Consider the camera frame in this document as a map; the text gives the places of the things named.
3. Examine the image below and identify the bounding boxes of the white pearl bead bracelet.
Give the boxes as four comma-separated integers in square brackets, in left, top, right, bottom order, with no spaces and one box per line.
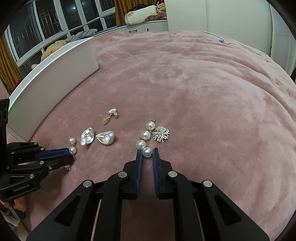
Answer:
[64,136,78,171]

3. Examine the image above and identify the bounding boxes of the silver baroque earring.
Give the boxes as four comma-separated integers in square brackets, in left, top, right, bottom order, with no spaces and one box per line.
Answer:
[96,131,115,146]
[80,127,95,146]

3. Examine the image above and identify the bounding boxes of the small gold pearl earring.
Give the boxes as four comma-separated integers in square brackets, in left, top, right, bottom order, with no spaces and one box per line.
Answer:
[103,108,119,125]

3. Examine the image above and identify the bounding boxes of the large pearl strand earring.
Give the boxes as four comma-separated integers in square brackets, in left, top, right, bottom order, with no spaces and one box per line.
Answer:
[135,119,156,158]

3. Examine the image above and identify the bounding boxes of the silver flower brooch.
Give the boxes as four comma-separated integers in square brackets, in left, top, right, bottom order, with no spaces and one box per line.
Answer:
[152,126,170,143]

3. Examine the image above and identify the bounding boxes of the left hand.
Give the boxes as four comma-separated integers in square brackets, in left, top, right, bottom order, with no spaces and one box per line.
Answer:
[1,196,27,211]

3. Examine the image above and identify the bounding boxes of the white storage box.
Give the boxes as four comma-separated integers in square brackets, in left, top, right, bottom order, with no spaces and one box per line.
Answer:
[6,38,98,142]

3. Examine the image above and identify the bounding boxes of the left mustard curtain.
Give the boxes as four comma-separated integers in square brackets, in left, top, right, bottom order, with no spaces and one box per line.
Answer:
[0,34,23,94]

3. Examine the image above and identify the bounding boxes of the pink plush bed blanket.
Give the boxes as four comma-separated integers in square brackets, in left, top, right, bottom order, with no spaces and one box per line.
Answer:
[6,29,296,241]

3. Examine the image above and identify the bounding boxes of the yellow plush blanket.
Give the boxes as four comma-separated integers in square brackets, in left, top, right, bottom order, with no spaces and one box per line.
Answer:
[41,40,67,62]

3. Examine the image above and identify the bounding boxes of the grey clothing pile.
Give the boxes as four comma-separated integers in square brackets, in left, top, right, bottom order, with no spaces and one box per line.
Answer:
[65,29,98,43]

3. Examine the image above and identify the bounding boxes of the window with white frames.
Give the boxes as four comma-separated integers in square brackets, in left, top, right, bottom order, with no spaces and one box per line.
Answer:
[4,0,116,67]

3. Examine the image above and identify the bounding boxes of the mustard yellow curtain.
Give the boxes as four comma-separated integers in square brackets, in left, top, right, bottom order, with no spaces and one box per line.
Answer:
[114,1,167,27]

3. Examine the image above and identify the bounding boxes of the white window bench cabinets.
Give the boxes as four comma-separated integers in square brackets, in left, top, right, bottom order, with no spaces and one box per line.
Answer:
[94,20,169,37]

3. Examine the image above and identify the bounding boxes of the rolled cream floral blanket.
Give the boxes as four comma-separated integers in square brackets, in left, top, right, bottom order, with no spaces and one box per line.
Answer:
[125,5,159,26]

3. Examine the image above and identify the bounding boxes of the white door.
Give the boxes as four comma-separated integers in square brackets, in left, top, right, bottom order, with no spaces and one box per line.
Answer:
[270,5,296,75]

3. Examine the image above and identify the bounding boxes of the pink clothing pile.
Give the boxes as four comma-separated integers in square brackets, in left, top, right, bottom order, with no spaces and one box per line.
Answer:
[156,1,167,20]

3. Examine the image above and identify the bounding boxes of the white wardrobe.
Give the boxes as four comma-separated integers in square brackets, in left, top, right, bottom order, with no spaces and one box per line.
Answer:
[165,0,272,55]

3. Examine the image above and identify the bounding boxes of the thin necklace with blue pendant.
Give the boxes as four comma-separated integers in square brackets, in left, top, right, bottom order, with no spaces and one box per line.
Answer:
[202,31,263,56]

